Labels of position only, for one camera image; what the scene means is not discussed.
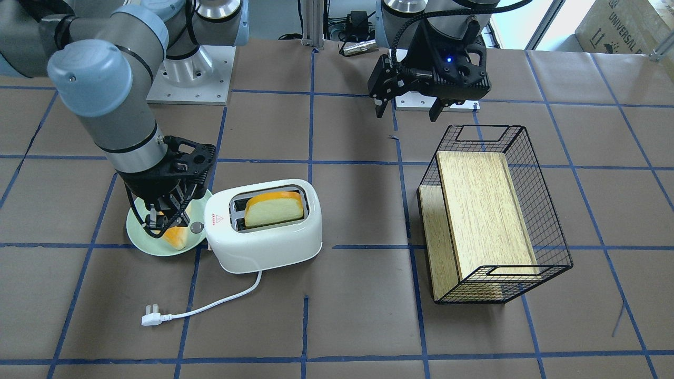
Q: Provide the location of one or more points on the yellow bread slice in toaster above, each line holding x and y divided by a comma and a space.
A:
272, 208

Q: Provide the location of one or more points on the yellow bread slice on plate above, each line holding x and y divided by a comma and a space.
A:
176, 237

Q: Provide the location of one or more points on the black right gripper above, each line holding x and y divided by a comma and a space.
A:
141, 185

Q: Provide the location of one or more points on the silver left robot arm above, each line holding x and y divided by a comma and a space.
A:
397, 20

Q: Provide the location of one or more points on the white two-slot toaster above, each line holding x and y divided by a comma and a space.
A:
242, 250

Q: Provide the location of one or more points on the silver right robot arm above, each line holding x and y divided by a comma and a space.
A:
104, 67

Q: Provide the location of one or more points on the black wire basket wooden base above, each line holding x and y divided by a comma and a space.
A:
491, 229

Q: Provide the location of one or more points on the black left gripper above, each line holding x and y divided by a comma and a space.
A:
425, 54

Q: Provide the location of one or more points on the cardboard box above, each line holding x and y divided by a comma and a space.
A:
625, 27

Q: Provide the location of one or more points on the aluminium frame post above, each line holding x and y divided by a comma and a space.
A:
313, 22

